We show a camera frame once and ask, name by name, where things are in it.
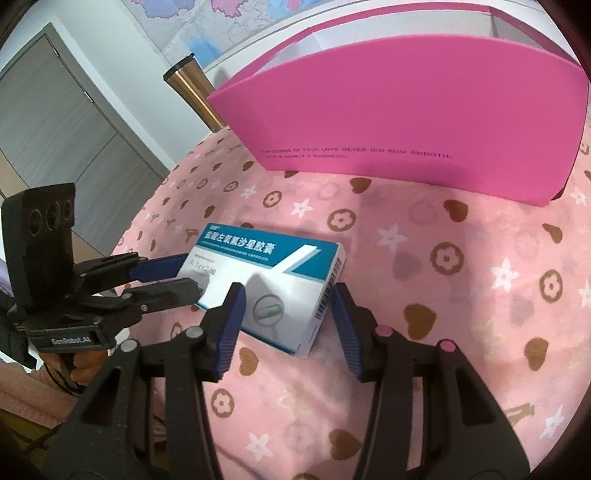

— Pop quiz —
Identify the blue white medicine box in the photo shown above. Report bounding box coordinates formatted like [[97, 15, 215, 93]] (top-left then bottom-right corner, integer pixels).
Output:
[[178, 222, 348, 358]]

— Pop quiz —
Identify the pink cardboard box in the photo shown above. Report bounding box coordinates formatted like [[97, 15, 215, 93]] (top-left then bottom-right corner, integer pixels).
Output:
[[206, 4, 591, 207]]

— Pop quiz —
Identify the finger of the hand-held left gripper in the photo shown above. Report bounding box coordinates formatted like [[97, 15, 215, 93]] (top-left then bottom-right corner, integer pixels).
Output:
[[76, 276, 206, 324], [74, 251, 190, 296]]

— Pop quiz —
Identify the person's left forearm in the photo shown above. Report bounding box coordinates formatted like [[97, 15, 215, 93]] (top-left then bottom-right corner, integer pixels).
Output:
[[0, 364, 81, 416]]

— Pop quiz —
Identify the gold metal tumbler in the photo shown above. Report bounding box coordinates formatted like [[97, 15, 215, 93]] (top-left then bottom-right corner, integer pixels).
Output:
[[163, 53, 229, 132]]

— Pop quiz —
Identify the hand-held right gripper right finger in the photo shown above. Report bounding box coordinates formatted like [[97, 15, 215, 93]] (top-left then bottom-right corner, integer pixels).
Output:
[[331, 282, 529, 480]]

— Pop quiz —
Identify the colourful wall map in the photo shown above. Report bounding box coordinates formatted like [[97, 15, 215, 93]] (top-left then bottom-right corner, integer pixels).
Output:
[[121, 0, 305, 70]]

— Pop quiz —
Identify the grey wardrobe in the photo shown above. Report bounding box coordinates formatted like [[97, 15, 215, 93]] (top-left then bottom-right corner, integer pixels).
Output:
[[0, 22, 171, 259]]

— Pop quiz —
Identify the person's left hand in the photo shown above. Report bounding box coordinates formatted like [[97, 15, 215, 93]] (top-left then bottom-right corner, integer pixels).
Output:
[[44, 348, 112, 386]]

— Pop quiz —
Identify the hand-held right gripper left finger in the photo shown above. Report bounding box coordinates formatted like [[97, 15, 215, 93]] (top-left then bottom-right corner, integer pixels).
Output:
[[48, 282, 247, 480]]

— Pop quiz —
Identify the pink printed tablecloth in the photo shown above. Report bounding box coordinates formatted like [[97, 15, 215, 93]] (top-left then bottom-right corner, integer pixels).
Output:
[[108, 124, 591, 480]]

